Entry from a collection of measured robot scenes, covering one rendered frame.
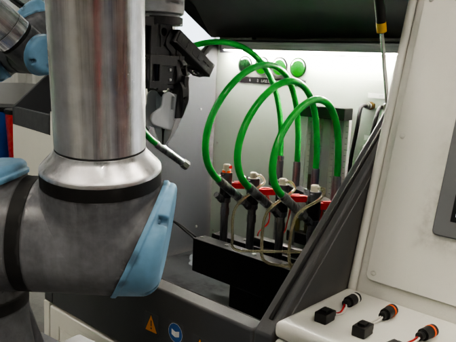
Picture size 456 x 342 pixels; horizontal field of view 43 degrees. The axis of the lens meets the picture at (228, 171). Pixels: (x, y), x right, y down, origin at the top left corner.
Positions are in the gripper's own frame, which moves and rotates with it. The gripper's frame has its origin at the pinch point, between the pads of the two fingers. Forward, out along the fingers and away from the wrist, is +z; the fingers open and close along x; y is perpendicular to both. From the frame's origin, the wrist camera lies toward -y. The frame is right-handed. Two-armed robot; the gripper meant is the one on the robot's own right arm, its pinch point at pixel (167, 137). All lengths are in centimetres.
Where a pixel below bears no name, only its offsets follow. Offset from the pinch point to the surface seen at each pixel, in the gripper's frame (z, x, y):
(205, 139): 1.6, -3.5, -13.2
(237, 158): 4.3, 4.5, -13.7
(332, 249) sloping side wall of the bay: 18.4, 22.9, -19.2
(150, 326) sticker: 38.4, -6.8, -3.0
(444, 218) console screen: 10.9, 38.4, -28.6
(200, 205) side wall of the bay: 29, -43, -53
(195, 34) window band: -45, -387, -384
